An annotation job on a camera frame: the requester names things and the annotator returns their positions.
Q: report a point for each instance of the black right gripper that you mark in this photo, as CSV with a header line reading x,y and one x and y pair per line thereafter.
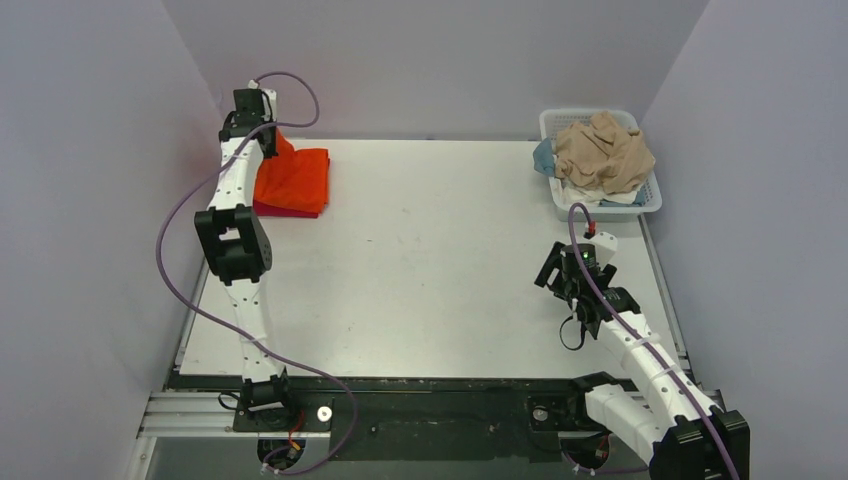
x,y
553,273

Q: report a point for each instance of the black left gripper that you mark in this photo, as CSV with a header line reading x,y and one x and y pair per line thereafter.
x,y
266,140

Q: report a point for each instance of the orange t-shirt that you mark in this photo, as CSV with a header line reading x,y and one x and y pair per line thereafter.
x,y
294,178

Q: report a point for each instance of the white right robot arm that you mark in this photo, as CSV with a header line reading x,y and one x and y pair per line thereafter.
x,y
678,431

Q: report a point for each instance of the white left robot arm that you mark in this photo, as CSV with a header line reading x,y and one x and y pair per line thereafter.
x,y
238,251

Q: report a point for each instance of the folded red t-shirt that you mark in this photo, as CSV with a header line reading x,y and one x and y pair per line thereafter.
x,y
266,210

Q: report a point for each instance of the white garment in basket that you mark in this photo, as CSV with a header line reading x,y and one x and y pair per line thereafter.
x,y
570,193

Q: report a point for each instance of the blue garment in basket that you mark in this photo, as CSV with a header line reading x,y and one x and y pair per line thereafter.
x,y
544,158

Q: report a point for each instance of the beige crumpled t-shirt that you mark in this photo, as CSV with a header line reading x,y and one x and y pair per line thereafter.
x,y
603,154

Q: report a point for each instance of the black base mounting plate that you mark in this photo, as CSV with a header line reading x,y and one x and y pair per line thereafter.
x,y
559,428

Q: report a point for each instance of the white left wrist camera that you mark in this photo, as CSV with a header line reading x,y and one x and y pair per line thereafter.
x,y
269,107

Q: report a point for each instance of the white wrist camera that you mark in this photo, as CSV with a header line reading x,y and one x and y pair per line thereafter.
x,y
606,246
269,107

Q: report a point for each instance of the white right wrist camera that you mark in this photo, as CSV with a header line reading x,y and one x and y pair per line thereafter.
x,y
606,246

